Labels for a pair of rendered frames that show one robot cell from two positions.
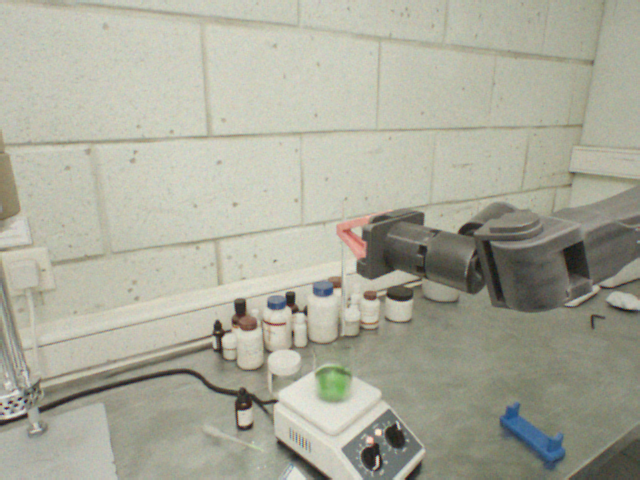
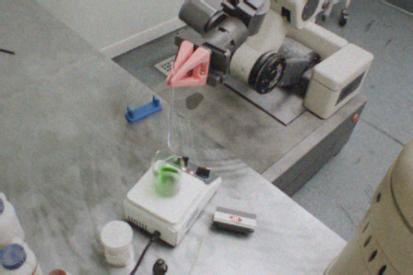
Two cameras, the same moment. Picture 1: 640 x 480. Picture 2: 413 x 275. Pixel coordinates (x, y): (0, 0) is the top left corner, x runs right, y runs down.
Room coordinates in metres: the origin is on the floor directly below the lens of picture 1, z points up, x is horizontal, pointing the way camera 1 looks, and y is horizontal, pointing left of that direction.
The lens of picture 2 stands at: (0.66, 0.48, 1.52)
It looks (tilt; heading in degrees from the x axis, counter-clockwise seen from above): 46 degrees down; 251
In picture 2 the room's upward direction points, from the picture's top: 7 degrees clockwise
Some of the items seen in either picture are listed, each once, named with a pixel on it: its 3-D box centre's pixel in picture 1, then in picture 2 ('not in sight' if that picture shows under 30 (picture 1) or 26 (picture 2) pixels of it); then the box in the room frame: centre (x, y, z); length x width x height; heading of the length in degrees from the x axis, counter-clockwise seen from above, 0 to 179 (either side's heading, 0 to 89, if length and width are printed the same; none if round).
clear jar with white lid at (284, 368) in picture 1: (284, 377); (117, 244); (0.66, 0.06, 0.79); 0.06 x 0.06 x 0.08
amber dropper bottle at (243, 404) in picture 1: (243, 405); (159, 269); (0.59, 0.12, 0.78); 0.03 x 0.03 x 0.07
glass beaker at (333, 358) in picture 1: (332, 373); (169, 175); (0.55, -0.02, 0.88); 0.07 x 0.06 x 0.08; 142
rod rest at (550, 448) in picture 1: (532, 428); (144, 107); (0.55, -0.35, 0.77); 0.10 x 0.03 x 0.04; 25
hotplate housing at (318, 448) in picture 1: (342, 426); (172, 195); (0.53, -0.04, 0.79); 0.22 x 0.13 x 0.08; 46
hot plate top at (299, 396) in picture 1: (329, 395); (166, 190); (0.55, -0.02, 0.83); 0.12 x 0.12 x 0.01; 46
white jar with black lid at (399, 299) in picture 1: (399, 303); not in sight; (0.98, -0.21, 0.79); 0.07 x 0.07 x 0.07
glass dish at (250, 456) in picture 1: (259, 459); (201, 249); (0.50, 0.09, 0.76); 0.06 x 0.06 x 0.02
